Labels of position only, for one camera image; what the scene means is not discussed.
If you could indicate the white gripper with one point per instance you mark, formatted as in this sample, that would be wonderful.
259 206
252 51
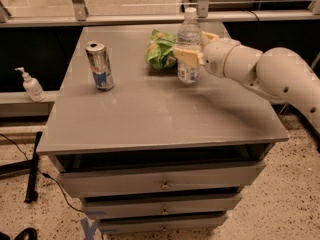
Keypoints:
216 58

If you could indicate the clear plastic water bottle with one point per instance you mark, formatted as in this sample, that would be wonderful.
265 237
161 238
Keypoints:
189 37

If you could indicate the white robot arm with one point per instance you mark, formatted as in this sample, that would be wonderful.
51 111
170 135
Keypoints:
278 75

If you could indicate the green rice chip bag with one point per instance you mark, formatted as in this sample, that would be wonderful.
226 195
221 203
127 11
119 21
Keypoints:
160 52

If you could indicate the white pump dispenser bottle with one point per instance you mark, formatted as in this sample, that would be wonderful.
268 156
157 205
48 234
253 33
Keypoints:
32 86

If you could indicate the silver blue drink can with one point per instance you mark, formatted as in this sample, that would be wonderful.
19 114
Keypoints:
100 65

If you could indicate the grey drawer cabinet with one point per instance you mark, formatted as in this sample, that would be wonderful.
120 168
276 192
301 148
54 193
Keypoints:
150 119

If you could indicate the middle grey drawer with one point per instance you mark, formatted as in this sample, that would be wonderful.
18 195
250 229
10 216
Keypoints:
161 206

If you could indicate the grey drawer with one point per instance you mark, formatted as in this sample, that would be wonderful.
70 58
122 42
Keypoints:
161 223
161 206
161 179

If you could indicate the top grey drawer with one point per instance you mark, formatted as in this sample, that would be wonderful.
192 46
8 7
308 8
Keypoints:
161 179

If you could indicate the bottom grey drawer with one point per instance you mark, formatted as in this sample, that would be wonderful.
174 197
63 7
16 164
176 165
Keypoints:
161 223

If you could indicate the black metal stand leg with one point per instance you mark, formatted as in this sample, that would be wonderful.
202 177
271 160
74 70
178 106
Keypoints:
31 193

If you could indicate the black shoe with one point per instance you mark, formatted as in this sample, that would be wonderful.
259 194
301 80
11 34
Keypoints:
26 234

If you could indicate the grey window rail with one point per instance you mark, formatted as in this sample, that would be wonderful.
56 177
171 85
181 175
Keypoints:
215 16

